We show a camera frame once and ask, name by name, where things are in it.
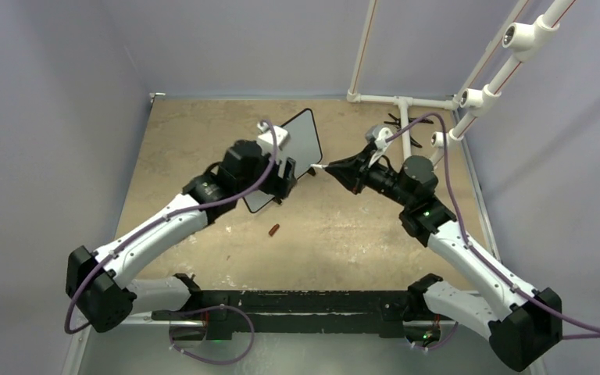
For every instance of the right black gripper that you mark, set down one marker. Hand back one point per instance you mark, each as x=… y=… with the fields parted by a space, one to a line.
x=350 y=172

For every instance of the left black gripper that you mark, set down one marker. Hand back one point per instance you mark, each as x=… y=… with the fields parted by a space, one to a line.
x=279 y=186

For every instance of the red marker cap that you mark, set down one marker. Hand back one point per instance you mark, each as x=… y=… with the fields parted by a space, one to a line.
x=274 y=229

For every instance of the small black-framed whiteboard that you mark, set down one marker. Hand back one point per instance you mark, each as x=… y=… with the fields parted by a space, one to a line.
x=303 y=145

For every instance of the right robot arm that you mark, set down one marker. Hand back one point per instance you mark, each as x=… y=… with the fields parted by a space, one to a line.
x=511 y=314

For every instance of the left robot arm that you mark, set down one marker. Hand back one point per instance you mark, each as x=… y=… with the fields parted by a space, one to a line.
x=99 y=283

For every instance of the black pliers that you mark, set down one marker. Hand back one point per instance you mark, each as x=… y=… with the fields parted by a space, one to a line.
x=396 y=124

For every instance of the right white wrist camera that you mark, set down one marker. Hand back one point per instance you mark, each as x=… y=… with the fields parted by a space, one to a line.
x=378 y=135

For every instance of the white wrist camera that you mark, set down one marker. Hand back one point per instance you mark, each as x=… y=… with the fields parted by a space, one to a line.
x=272 y=140
x=378 y=135

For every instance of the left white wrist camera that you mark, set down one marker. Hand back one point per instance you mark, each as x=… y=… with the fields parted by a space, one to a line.
x=272 y=140

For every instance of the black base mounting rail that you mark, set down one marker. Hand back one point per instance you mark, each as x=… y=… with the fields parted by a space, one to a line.
x=387 y=314

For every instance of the white PVC pipe frame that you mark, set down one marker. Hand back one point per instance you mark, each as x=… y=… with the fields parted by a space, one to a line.
x=523 y=40

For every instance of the aluminium extrusion frame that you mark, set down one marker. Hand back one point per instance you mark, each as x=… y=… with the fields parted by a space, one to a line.
x=140 y=345

